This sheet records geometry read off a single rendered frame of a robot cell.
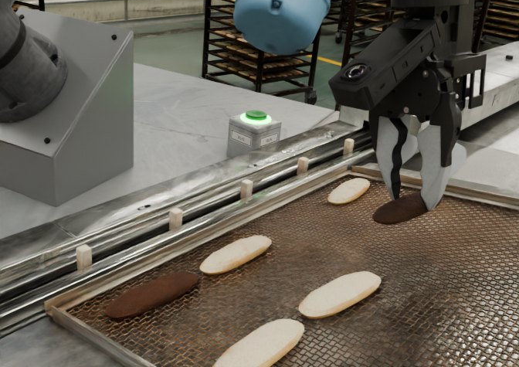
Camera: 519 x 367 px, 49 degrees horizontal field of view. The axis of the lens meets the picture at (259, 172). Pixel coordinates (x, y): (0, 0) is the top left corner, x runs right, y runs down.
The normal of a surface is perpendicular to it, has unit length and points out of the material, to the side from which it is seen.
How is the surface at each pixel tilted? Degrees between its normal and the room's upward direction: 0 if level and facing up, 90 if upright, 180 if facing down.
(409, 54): 81
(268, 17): 131
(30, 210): 0
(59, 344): 10
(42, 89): 86
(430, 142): 92
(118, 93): 90
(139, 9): 90
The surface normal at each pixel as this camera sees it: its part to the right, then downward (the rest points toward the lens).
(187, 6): 0.75, 0.34
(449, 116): -0.77, 0.23
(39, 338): -0.04, -0.95
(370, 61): -0.38, -0.74
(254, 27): -0.33, 0.86
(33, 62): 0.80, 0.07
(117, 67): 0.89, 0.26
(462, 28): 0.65, 0.21
